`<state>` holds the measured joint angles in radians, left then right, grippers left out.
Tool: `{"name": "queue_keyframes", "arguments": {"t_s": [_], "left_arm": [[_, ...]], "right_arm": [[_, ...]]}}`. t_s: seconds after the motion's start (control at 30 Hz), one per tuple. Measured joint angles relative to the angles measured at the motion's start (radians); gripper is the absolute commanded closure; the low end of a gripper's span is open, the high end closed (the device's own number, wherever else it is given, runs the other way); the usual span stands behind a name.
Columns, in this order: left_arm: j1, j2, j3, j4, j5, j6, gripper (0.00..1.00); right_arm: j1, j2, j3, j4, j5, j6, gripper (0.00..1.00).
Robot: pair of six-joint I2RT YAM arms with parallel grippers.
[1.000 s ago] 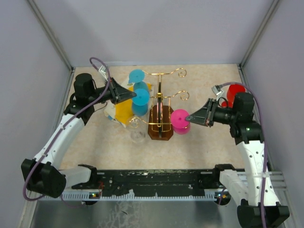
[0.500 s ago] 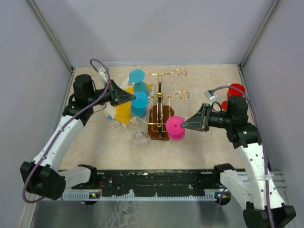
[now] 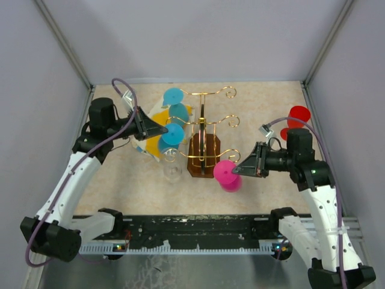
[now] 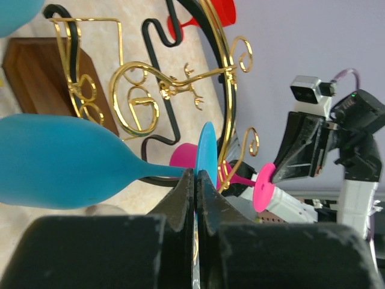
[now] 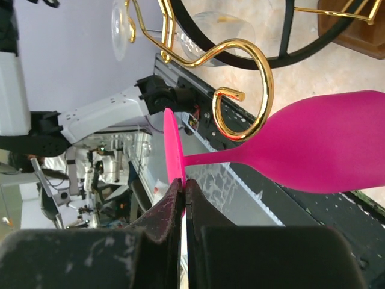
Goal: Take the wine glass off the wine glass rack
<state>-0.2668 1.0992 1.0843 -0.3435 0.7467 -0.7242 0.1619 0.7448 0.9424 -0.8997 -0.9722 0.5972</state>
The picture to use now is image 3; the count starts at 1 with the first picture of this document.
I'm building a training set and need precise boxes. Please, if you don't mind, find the yellow white patterned cloth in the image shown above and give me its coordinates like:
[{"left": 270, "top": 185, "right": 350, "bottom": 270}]
[{"left": 132, "top": 100, "right": 196, "bottom": 162}]

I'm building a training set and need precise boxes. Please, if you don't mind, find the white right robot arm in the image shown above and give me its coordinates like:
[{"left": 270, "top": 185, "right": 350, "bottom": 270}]
[{"left": 232, "top": 128, "right": 376, "bottom": 288}]

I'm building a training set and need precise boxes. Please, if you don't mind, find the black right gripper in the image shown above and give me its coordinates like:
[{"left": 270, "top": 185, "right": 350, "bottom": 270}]
[{"left": 232, "top": 141, "right": 295, "bottom": 178}]

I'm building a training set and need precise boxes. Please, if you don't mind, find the clear wine glass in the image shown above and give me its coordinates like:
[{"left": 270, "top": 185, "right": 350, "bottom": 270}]
[{"left": 161, "top": 148, "right": 182, "bottom": 182}]

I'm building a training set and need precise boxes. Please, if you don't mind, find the blue wine glass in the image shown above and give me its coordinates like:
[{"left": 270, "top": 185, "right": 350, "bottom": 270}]
[
  {"left": 163, "top": 88, "right": 189, "bottom": 126},
  {"left": 158, "top": 123, "right": 185, "bottom": 153}
]

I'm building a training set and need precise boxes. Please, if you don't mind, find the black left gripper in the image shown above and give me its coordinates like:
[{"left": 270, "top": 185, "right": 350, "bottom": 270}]
[{"left": 106, "top": 105, "right": 168, "bottom": 141}]

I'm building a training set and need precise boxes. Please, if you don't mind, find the magenta wine glass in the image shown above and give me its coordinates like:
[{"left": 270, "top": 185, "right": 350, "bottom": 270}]
[{"left": 213, "top": 160, "right": 242, "bottom": 193}]

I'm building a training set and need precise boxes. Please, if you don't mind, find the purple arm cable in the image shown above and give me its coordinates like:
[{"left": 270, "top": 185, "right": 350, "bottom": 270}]
[
  {"left": 264, "top": 116, "right": 350, "bottom": 289},
  {"left": 25, "top": 78, "right": 139, "bottom": 267}
]

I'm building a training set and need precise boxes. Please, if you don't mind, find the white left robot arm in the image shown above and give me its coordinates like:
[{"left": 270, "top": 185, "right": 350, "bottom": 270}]
[{"left": 20, "top": 98, "right": 168, "bottom": 267}]

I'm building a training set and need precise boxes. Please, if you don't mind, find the red wine glass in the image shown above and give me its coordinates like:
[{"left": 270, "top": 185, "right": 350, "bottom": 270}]
[{"left": 280, "top": 105, "right": 311, "bottom": 141}]

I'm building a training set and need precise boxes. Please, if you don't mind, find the gold wire wine glass rack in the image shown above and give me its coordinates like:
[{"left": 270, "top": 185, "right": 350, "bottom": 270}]
[{"left": 180, "top": 86, "right": 241, "bottom": 178}]

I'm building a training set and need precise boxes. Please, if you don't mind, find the blue front wine glass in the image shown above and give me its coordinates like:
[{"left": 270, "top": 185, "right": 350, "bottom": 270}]
[{"left": 158, "top": 123, "right": 185, "bottom": 153}]

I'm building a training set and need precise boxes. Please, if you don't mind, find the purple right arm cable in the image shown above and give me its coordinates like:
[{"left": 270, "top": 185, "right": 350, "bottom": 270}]
[{"left": 264, "top": 116, "right": 350, "bottom": 289}]

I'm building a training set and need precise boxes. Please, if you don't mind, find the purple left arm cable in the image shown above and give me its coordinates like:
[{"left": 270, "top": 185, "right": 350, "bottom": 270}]
[{"left": 25, "top": 78, "right": 139, "bottom": 267}]

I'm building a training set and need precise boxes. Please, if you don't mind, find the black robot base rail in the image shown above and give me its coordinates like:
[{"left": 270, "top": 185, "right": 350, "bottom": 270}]
[{"left": 90, "top": 208, "right": 304, "bottom": 261}]

